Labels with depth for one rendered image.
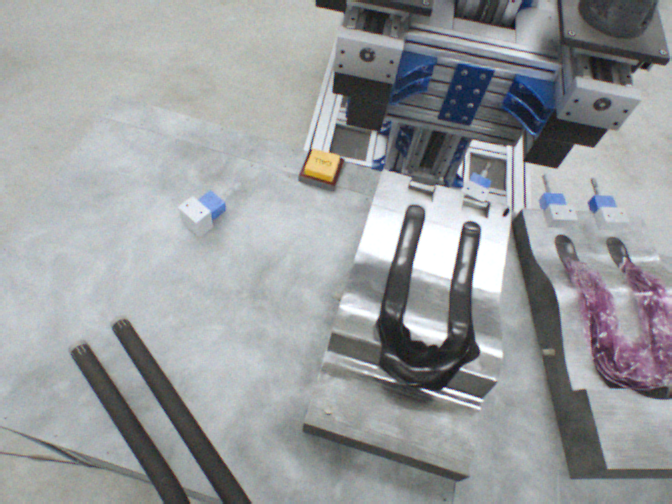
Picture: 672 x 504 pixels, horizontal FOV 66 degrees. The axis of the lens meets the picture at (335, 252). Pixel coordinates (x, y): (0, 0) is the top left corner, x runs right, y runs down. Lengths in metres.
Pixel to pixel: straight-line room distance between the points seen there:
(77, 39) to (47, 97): 0.38
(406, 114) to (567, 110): 0.40
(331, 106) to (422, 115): 0.75
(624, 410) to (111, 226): 0.94
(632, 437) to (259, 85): 2.05
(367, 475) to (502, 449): 0.23
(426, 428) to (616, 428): 0.28
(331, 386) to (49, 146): 1.80
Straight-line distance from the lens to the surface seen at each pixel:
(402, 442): 0.84
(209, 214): 1.00
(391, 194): 1.00
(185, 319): 0.95
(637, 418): 0.95
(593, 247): 1.13
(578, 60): 1.29
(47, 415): 0.96
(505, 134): 1.45
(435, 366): 0.87
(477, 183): 1.13
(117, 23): 2.90
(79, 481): 1.77
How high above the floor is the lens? 1.66
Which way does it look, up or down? 59 degrees down
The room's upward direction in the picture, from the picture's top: 12 degrees clockwise
